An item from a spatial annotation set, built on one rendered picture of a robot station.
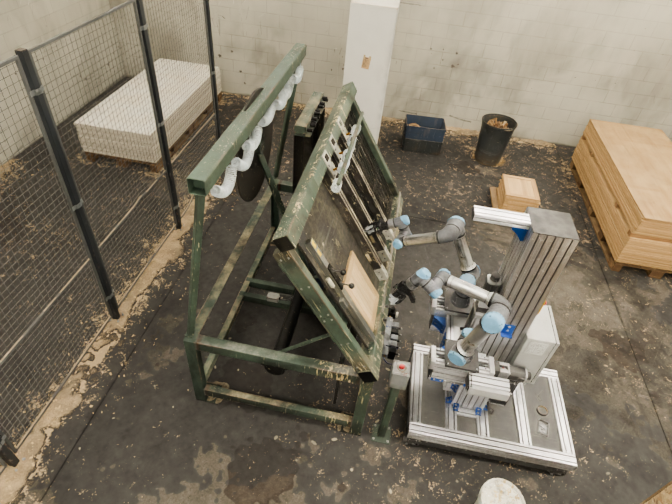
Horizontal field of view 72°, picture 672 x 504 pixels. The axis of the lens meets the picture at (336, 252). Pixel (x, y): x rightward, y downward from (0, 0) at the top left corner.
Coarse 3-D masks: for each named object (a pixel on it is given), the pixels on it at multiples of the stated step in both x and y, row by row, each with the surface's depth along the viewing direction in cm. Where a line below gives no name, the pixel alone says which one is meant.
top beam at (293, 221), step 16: (352, 96) 397; (336, 112) 362; (336, 128) 346; (320, 144) 325; (320, 160) 306; (304, 176) 294; (320, 176) 300; (304, 192) 276; (288, 208) 269; (304, 208) 270; (288, 224) 254; (304, 224) 265; (288, 240) 247
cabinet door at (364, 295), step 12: (348, 264) 327; (360, 264) 345; (348, 276) 321; (360, 276) 340; (348, 288) 316; (360, 288) 335; (372, 288) 355; (360, 300) 330; (372, 300) 350; (360, 312) 325; (372, 312) 344; (372, 324) 338
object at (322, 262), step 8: (312, 248) 282; (320, 264) 289; (328, 264) 294; (328, 272) 293; (336, 288) 301; (344, 288) 306; (344, 296) 304; (352, 304) 311; (352, 312) 313; (360, 320) 317; (360, 328) 322; (368, 328) 325; (368, 336) 326
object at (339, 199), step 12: (324, 156) 312; (336, 168) 318; (324, 180) 323; (336, 204) 335; (348, 204) 338; (348, 216) 340; (360, 228) 350; (360, 240) 353; (372, 252) 358; (372, 264) 366; (384, 276) 372
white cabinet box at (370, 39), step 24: (360, 0) 575; (384, 0) 584; (360, 24) 580; (384, 24) 575; (360, 48) 598; (384, 48) 593; (360, 72) 618; (384, 72) 613; (360, 96) 640; (384, 96) 693
